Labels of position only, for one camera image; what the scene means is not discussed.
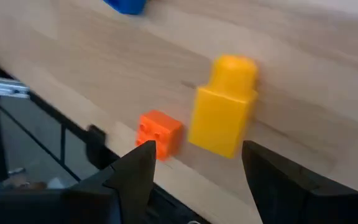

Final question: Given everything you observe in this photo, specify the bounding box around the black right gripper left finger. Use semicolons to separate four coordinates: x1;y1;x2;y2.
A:
0;139;157;224

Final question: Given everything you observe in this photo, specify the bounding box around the black frame clip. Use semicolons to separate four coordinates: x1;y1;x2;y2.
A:
85;124;108;170

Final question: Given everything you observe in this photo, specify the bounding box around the large yellow stud block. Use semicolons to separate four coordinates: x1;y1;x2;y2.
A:
187;54;260;159

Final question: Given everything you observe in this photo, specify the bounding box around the small blue stud block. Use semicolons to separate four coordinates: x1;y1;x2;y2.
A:
103;0;148;16

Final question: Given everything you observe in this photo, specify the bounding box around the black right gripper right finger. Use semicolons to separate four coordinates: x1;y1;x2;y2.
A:
242;139;358;224

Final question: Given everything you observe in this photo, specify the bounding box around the silver aluminium rail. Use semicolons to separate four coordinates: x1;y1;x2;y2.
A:
0;75;30;100

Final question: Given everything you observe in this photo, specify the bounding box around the small orange stud block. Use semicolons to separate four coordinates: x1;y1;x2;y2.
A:
134;109;185;162

